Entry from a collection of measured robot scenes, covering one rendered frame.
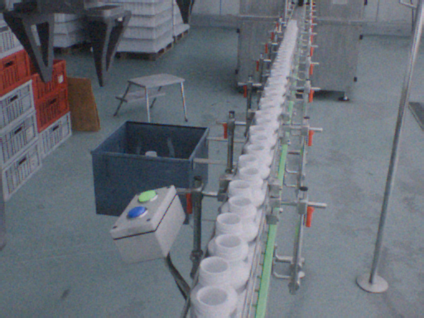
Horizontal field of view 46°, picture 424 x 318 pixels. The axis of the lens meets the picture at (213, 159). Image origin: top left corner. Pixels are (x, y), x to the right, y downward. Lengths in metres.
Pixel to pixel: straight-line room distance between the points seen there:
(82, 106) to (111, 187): 2.96
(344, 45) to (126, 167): 4.35
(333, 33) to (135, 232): 4.94
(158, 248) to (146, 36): 6.80
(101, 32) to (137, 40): 7.10
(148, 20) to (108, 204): 6.03
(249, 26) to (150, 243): 4.93
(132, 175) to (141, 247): 0.73
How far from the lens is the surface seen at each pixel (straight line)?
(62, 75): 4.33
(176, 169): 1.49
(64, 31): 8.12
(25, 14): 0.52
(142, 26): 7.53
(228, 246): 0.69
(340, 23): 5.57
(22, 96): 3.61
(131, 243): 0.83
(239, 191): 0.81
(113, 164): 1.55
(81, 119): 4.58
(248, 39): 5.66
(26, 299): 2.56
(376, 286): 2.65
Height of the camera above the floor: 1.52
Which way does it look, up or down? 23 degrees down
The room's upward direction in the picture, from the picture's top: 1 degrees clockwise
